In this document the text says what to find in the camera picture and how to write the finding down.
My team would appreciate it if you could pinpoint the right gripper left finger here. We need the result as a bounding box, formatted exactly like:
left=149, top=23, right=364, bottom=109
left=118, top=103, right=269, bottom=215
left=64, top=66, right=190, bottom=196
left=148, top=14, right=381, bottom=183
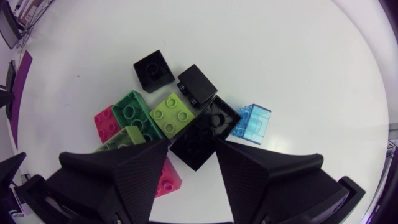
left=45, top=139, right=170, bottom=224

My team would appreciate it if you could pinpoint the large black toy brick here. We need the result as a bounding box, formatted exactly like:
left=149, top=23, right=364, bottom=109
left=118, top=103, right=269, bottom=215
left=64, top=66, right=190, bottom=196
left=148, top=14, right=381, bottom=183
left=169, top=95, right=243, bottom=172

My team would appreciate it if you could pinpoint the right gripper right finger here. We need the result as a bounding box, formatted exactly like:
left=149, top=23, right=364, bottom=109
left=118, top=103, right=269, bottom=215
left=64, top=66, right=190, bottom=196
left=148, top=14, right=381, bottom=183
left=215, top=138, right=349, bottom=224

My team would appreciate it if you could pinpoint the clear blue toy brick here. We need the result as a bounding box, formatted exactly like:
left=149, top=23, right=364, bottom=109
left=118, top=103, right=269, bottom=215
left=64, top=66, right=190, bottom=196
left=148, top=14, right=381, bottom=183
left=231, top=103, right=272, bottom=146

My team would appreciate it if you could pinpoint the small lime green toy brick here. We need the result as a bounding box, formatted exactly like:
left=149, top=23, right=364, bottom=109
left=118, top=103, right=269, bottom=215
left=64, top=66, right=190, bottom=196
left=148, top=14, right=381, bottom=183
left=149, top=92, right=196, bottom=139

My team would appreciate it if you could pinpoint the dark screen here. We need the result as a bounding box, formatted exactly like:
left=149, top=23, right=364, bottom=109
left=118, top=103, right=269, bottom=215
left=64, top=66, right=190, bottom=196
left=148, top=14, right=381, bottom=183
left=0, top=0, right=23, bottom=50

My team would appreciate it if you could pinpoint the pink toy brick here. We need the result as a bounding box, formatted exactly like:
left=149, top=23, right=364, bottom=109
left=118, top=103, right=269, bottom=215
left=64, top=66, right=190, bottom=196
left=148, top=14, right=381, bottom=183
left=154, top=157, right=183, bottom=198
left=93, top=105, right=122, bottom=144

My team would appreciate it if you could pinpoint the dark mat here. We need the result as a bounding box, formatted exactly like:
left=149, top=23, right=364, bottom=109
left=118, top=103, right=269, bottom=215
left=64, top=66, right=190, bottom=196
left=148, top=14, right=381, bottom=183
left=8, top=49, right=34, bottom=150

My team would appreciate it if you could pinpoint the small black toy brick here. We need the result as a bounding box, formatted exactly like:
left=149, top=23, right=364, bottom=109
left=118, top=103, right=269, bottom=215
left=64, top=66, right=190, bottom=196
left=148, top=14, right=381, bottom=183
left=132, top=49, right=175, bottom=94
left=176, top=64, right=218, bottom=109

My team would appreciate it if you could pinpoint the large lime green toy brick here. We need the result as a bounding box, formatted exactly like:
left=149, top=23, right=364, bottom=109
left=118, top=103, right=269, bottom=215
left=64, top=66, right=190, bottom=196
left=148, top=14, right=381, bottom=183
left=92, top=125, right=147, bottom=153

